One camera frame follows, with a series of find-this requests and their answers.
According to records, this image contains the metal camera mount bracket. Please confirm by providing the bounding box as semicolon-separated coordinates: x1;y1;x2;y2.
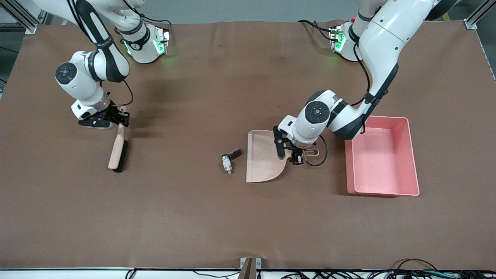
238;257;262;279

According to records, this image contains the black looped cable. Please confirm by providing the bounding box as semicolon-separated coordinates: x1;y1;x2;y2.
392;258;439;272

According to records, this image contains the beige plastic dustpan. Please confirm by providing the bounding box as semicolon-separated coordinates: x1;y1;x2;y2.
245;130;320;183

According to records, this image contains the black arm base cable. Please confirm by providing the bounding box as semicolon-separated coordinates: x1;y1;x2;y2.
138;14;174;39
298;19;334;41

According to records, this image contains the brown table cover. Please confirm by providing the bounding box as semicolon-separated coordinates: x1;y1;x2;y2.
0;20;496;270

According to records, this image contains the black cable bundle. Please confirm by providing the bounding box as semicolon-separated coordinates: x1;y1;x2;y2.
279;269;496;279

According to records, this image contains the pink plastic bin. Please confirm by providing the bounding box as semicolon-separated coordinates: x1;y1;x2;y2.
344;115;420;197

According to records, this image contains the aluminium frame profile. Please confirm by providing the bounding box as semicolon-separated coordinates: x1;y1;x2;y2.
463;0;496;31
0;0;47;34

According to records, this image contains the thin black cable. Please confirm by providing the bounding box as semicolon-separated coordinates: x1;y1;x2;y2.
193;270;241;279

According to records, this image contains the black right arm base cable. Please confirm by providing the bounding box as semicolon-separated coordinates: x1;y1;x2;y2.
138;14;174;39

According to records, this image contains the beige brush with black bristles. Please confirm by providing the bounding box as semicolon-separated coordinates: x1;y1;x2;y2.
108;106;128;173

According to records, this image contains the black left arm base cable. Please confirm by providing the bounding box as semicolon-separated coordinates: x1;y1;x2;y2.
298;19;334;41

